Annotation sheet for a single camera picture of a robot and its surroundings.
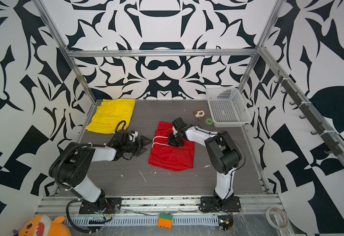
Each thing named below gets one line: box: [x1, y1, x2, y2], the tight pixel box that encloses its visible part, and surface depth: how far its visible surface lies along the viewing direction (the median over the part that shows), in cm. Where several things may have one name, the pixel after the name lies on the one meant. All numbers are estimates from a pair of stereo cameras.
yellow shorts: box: [85, 98, 137, 135], surface depth 110 cm
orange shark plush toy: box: [18, 214, 72, 236], surface depth 65 cm
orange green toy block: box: [157, 213, 173, 230], surface depth 71 cm
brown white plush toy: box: [193, 109, 207, 120], surface depth 110 cm
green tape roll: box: [205, 118, 213, 125], surface depth 109 cm
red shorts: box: [148, 121, 195, 172], surface depth 90 cm
